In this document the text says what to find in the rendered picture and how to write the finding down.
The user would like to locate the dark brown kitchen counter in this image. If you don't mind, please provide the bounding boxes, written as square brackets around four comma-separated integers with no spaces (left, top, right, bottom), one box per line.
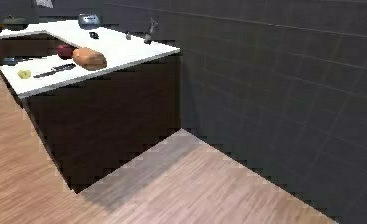
[0,19,182,194]

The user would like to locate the brown bread loaf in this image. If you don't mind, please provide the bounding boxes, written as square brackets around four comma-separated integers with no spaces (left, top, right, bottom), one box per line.
[72,47,108,71]

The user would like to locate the grey toaster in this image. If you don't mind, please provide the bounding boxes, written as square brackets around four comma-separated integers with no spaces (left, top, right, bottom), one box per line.
[77,13,102,30]

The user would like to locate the red apple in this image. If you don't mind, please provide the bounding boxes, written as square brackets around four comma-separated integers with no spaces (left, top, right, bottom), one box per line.
[56,44,77,61]

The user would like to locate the yellow green food piece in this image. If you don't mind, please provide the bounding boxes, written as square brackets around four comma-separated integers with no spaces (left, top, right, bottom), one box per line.
[17,69,32,80]

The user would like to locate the white cloth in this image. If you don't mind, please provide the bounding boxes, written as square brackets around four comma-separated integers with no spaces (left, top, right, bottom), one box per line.
[35,0,55,9]

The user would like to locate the blue grey dish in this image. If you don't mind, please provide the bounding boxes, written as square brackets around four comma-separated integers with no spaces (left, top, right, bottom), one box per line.
[2,56,24,66]

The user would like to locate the green pan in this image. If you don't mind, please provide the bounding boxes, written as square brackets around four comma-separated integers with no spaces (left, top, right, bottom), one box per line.
[0,14,28,26]

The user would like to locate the black handled knife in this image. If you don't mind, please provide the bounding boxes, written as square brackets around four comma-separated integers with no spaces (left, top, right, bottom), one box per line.
[33,62,77,79]

